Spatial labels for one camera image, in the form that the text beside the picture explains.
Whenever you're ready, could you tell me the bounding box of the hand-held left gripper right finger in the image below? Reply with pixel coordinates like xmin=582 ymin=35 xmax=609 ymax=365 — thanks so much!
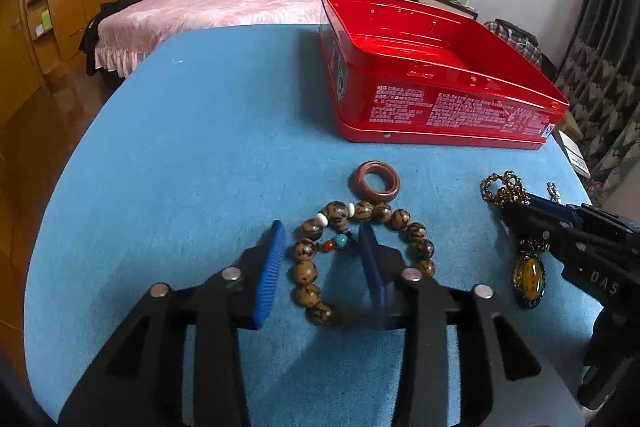
xmin=357 ymin=222 xmax=544 ymax=427

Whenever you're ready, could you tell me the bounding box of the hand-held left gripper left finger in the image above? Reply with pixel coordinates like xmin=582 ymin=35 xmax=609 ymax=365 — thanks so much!
xmin=57 ymin=219 xmax=289 ymax=427

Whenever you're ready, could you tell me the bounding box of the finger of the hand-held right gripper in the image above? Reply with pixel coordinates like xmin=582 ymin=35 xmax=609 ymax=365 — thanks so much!
xmin=525 ymin=194 xmax=585 ymax=229
xmin=501 ymin=206 xmax=572 ymax=259

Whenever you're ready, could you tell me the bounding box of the brown spotted bead bracelet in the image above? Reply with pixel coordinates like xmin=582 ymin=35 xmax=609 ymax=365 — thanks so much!
xmin=287 ymin=200 xmax=436 ymax=328

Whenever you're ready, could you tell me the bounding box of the yellow amber pendant necklace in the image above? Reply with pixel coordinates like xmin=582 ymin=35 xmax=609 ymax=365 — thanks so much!
xmin=480 ymin=170 xmax=549 ymax=311

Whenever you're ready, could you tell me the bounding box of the red metal tin box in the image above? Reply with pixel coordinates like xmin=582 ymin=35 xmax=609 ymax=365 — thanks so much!
xmin=318 ymin=0 xmax=571 ymax=152

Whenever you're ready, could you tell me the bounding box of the white printed box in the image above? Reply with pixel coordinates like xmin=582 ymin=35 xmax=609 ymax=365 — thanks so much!
xmin=557 ymin=129 xmax=594 ymax=178

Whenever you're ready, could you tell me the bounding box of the dark patterned curtain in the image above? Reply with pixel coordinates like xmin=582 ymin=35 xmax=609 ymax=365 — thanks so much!
xmin=554 ymin=0 xmax=640 ymax=190

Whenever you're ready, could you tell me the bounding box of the blue felt table cover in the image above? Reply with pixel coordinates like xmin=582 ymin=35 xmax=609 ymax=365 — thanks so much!
xmin=22 ymin=24 xmax=594 ymax=427

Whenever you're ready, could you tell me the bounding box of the plaid bag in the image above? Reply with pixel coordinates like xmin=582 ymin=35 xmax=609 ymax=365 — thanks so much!
xmin=483 ymin=18 xmax=544 ymax=64

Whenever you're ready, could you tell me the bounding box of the dark nightstand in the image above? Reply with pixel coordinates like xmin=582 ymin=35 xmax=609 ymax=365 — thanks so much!
xmin=419 ymin=0 xmax=479 ymax=20

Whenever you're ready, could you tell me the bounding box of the bed with pink bedspread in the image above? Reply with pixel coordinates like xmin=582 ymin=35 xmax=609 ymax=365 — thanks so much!
xmin=92 ymin=0 xmax=434 ymax=78

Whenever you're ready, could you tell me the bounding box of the black jacket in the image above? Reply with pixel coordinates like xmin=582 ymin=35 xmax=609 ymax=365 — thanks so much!
xmin=80 ymin=0 xmax=174 ymax=76

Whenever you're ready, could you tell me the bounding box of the brown wooden ring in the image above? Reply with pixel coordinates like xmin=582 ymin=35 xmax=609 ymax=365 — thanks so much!
xmin=348 ymin=160 xmax=403 ymax=200

